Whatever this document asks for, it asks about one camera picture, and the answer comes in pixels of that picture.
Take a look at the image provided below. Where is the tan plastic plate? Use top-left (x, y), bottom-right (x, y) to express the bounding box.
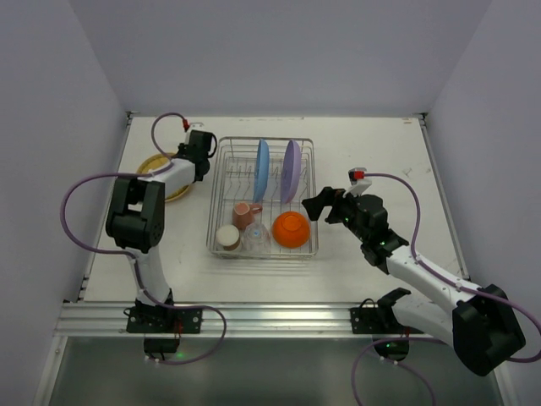
top-left (136, 154), bottom-right (195, 203)

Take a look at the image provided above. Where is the blue plate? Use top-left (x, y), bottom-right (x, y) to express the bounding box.
top-left (253, 139), bottom-right (270, 203)

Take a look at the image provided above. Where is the orange bowl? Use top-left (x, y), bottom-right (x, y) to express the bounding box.
top-left (271, 211), bottom-right (310, 249)

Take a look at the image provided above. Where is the white brown cup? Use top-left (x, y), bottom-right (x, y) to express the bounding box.
top-left (216, 224), bottom-right (242, 252)

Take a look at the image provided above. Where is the aluminium mounting rail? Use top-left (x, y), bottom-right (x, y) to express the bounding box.
top-left (53, 301), bottom-right (440, 339)

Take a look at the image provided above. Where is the metal wire dish rack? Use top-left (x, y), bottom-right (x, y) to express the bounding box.
top-left (206, 137), bottom-right (319, 260)

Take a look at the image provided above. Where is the clear glass cup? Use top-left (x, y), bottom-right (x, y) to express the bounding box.
top-left (243, 222), bottom-right (271, 255)

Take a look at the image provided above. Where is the pink mug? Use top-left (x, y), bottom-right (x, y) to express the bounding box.
top-left (232, 201), bottom-right (263, 230)

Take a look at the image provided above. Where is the purple plate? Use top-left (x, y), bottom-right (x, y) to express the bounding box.
top-left (281, 140), bottom-right (302, 204)

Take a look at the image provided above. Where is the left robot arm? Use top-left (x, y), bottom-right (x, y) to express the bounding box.
top-left (106, 129), bottom-right (217, 306)

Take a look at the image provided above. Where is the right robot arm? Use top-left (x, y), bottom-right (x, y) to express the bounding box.
top-left (302, 187), bottom-right (526, 376)

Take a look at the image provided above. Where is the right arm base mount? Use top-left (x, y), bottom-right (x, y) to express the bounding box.
top-left (349, 288), bottom-right (411, 361)

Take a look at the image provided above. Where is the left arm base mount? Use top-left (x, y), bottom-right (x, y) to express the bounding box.
top-left (123, 302), bottom-right (202, 359)

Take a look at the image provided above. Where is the green woven pattern plate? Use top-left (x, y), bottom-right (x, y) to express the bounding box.
top-left (136, 154), bottom-right (190, 203)

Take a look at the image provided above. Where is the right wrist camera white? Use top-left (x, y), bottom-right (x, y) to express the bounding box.
top-left (342, 167), bottom-right (372, 197)

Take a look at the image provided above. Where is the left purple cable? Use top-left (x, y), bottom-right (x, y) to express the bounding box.
top-left (61, 112), bottom-right (227, 365)

